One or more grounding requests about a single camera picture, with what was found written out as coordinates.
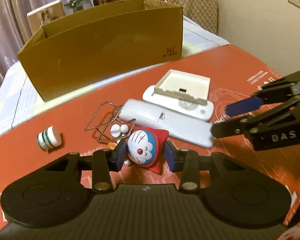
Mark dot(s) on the red printed cardboard sheet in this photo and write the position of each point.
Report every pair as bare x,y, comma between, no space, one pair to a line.
149,207

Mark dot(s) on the glass jar green lid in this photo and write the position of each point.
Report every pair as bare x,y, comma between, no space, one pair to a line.
76,5

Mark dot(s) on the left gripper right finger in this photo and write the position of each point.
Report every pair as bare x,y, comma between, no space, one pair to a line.
185,161

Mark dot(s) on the Doraemon toy figure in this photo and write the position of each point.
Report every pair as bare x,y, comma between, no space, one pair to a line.
144,148

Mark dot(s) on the long white remote control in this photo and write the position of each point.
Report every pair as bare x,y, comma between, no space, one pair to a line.
182,127

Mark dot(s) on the white product box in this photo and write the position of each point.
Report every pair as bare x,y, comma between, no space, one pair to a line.
45,14

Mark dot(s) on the brown cardboard box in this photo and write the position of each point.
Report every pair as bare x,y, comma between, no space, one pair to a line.
91,45

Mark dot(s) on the white square plastic tray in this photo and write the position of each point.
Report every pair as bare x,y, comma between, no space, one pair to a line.
185,86

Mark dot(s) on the metal wire rack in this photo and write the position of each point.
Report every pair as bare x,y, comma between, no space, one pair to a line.
105,116

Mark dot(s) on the short white remote control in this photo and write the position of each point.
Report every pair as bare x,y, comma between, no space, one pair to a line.
203,112

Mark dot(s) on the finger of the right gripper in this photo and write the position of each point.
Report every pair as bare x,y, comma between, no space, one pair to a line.
243,106
232,127

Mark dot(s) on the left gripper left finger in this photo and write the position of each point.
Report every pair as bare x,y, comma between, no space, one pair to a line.
105,161

